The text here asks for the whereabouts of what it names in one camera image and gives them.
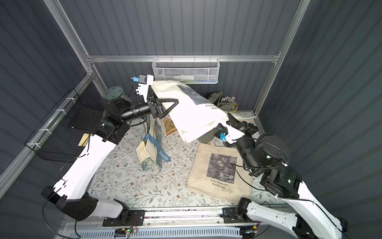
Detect cream tote bag front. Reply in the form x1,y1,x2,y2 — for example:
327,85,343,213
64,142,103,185
152,81,244,144

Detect olive green canvas bag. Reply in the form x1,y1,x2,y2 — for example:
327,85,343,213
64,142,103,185
198,92,232,144

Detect cream tote with purple print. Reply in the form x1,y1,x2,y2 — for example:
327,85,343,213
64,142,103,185
186,143,252,204

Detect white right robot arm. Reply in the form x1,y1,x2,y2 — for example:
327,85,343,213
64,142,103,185
218,114,348,239

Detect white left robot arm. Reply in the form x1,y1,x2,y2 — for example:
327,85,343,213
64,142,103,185
42,87,179,221

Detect yellow pencil cup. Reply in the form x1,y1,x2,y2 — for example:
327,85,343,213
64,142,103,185
229,102,238,113

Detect white tube in basket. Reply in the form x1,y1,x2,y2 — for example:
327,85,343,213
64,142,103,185
173,75,195,82

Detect bundle of pencils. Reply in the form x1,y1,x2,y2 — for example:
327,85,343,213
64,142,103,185
220,96,235,103

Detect cream tote blue print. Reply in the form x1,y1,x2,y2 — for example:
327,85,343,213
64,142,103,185
136,116,171,171

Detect black notebook in basket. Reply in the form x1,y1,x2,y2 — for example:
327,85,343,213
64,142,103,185
68,107,103,131

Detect yellow sticky notepad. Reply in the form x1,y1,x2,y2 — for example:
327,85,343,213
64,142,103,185
78,133,90,147

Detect cream tote yellow handles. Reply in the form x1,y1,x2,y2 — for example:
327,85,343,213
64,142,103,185
163,116,177,136

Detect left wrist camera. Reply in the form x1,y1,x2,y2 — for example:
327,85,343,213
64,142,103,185
131,74,154,103

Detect white wire wall basket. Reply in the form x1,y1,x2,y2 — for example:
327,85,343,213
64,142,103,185
152,59,220,84

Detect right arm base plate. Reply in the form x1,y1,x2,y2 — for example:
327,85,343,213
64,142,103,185
220,207,243,224

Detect black wire wall basket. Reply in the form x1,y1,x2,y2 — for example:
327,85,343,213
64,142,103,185
25,85,103,162

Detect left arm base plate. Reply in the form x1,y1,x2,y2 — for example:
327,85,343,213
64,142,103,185
102,209,146,227

